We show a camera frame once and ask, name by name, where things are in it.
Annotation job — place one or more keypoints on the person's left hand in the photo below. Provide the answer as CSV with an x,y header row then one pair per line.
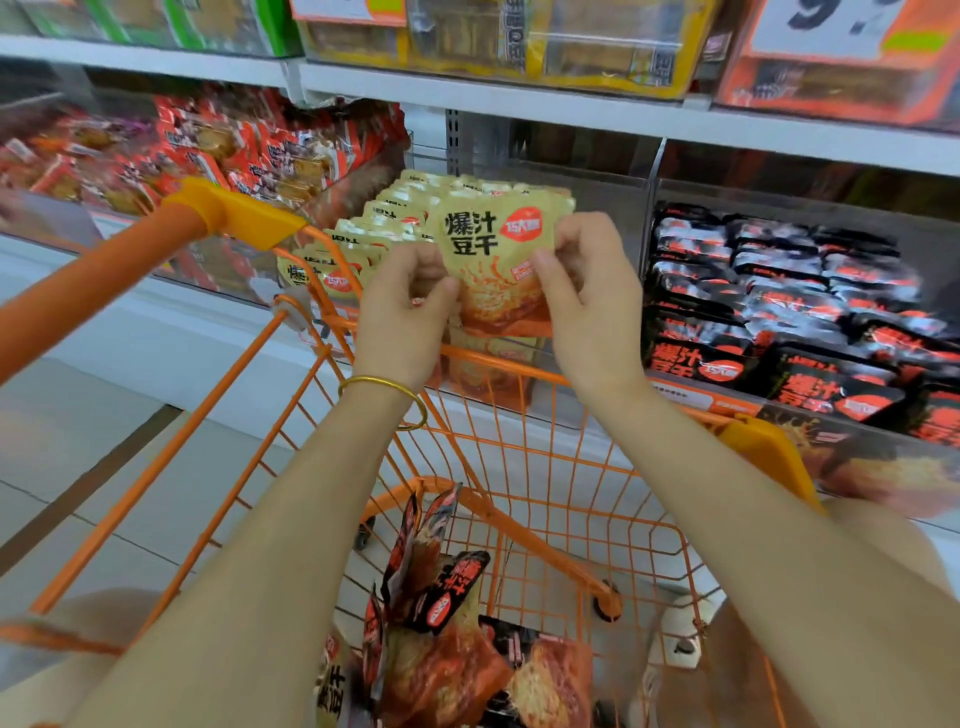
x,y
405,323

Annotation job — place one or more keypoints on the person's right hand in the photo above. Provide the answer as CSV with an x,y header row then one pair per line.
x,y
593,315

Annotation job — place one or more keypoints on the row of yellow orange snacks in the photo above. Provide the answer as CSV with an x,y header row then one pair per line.
x,y
338,278
503,182
393,210

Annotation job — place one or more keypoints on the yellow orange snack packet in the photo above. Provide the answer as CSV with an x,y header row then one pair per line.
x,y
495,270

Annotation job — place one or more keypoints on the row of black orange snacks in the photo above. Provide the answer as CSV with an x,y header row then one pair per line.
x,y
833,393
698,360
930,420

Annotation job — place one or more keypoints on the orange shopping cart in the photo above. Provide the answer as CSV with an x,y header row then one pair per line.
x,y
105,278

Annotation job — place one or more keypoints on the pile of black orange snacks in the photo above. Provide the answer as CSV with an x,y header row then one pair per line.
x,y
435,675

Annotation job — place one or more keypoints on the person's left forearm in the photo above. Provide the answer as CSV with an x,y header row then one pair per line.
x,y
240,600

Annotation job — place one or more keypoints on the person's right forearm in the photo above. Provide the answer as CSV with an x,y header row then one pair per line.
x,y
810,555

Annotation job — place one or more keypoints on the person's right white sandal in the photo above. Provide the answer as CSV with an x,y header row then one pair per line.
x,y
683,638

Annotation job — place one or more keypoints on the person's right leg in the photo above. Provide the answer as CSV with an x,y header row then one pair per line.
x,y
900,525

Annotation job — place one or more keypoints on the person's leg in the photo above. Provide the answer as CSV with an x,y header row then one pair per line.
x,y
900,525
60,660

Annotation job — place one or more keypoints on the person's left leg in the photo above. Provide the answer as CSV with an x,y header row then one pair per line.
x,y
60,660

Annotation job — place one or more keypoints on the pile of red tan packets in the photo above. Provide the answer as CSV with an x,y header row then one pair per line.
x,y
225,150

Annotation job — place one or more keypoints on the stack of yellow trimmed packets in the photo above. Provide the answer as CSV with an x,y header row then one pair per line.
x,y
525,45

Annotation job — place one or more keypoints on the white orange price tag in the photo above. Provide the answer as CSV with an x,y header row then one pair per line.
x,y
345,9
833,23

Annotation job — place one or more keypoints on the stack of orange trimmed packets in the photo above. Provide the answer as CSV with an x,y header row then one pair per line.
x,y
840,90

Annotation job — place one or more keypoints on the stack of green packets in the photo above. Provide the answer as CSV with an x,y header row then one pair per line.
x,y
150,23

